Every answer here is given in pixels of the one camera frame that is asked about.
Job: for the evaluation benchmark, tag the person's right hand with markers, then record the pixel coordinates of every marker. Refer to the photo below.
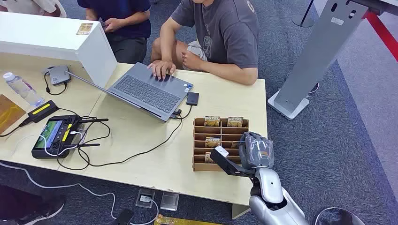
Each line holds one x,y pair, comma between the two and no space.
161,67

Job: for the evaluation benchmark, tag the person's left hand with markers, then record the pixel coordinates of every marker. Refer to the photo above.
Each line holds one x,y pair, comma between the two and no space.
191,60

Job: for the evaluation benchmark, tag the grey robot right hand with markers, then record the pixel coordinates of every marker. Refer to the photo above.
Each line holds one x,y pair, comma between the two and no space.
259,152

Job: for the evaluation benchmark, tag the person's left forearm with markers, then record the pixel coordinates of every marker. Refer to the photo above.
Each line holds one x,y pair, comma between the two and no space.
230,74

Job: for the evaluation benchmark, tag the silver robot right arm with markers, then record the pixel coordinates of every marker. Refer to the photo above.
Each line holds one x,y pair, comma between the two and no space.
273,198

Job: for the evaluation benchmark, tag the round dark robot base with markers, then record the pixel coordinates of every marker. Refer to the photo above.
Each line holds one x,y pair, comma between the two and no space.
339,217

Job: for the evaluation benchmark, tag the person's right forearm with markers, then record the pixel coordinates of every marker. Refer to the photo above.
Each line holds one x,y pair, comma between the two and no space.
165,46

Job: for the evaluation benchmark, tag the brown hotel key card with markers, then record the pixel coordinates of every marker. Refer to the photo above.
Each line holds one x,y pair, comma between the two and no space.
211,121
235,122
235,144
207,158
213,142

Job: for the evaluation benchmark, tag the person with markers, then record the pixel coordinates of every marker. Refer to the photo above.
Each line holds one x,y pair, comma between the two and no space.
127,28
34,6
224,34

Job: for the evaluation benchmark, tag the wooden slotted card holder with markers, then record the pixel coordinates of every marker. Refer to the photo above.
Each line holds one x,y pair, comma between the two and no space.
199,149

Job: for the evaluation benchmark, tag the grey open laptop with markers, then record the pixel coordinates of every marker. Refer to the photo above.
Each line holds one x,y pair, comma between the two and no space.
149,93

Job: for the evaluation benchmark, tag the small black external drive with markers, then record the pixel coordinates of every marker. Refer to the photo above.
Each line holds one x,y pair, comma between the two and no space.
192,98

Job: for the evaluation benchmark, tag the beige table leg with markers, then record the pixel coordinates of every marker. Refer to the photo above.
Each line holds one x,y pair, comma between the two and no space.
239,211

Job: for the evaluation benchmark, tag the metal floor socket cover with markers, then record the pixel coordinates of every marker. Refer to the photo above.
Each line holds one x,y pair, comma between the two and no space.
169,201

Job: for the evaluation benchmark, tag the grey adapter hub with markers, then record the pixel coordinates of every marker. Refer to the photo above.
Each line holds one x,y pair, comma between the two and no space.
59,75

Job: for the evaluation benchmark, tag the yellow patterned sheet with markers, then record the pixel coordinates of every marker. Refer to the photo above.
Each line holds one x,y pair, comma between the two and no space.
180,221

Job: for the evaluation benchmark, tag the white counter box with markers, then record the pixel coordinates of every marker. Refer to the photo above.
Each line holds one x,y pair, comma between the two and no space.
56,43

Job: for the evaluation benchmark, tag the grey kiosk stand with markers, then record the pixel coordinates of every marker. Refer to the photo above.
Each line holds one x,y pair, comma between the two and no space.
323,49

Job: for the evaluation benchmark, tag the floor power socket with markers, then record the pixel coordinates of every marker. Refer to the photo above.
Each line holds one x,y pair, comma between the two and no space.
145,198

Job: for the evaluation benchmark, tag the black remote controller with screen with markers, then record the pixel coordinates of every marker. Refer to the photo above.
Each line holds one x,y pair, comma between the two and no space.
56,136

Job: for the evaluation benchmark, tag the black charger with yellow label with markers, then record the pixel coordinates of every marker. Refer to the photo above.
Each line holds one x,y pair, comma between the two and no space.
43,111

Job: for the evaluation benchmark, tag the clear plastic water bottle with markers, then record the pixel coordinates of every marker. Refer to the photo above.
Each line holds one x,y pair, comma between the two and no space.
23,89

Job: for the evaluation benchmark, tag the black plug block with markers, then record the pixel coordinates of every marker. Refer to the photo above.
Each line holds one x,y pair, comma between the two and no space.
124,217

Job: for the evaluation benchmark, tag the brown wooden board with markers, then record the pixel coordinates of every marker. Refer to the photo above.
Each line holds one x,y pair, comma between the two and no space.
8,112

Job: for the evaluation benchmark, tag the red barrier strip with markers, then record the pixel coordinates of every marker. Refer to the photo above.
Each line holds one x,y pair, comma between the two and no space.
384,35

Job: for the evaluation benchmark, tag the black shoe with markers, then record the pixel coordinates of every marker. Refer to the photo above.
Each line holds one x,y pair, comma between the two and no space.
34,209

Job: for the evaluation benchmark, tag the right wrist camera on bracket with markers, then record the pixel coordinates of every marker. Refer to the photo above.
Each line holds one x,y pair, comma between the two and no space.
228,163

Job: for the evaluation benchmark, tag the black stanchion post base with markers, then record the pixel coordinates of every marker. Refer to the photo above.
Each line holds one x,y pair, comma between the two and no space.
303,20

